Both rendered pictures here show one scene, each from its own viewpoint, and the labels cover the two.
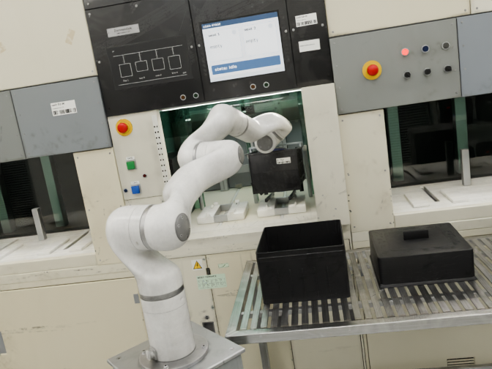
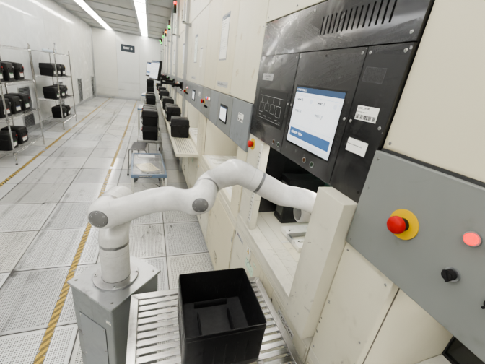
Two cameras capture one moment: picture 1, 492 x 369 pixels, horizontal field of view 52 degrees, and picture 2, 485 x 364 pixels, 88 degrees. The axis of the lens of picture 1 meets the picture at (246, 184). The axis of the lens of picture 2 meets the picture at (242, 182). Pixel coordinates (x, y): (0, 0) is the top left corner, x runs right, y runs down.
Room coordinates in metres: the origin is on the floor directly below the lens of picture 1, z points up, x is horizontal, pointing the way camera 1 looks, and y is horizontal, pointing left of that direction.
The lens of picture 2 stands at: (1.29, -0.77, 1.67)
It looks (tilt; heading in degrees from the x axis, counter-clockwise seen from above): 22 degrees down; 60
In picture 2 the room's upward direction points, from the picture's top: 8 degrees clockwise
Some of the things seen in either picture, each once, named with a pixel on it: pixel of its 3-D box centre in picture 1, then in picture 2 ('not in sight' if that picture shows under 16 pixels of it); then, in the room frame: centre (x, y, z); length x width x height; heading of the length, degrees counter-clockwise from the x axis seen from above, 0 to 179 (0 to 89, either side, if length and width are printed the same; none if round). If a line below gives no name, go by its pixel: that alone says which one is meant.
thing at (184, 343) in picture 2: (304, 259); (217, 313); (1.61, -0.15, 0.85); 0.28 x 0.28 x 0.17; 80
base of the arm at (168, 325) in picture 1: (168, 323); (115, 259); (1.28, 0.27, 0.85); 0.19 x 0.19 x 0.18
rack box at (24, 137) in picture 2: not in sight; (15, 134); (-0.11, 4.69, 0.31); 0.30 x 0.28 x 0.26; 80
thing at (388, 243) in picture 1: (416, 248); not in sight; (1.61, -0.53, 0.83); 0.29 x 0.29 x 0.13; 81
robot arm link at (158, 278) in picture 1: (143, 248); (116, 214); (1.30, 0.29, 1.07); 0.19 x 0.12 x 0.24; 63
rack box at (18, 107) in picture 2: not in sight; (8, 104); (-0.12, 4.67, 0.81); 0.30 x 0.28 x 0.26; 82
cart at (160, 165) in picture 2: not in sight; (149, 178); (1.76, 2.69, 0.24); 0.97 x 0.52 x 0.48; 85
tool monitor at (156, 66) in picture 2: not in sight; (167, 75); (2.12, 3.44, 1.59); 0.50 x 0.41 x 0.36; 172
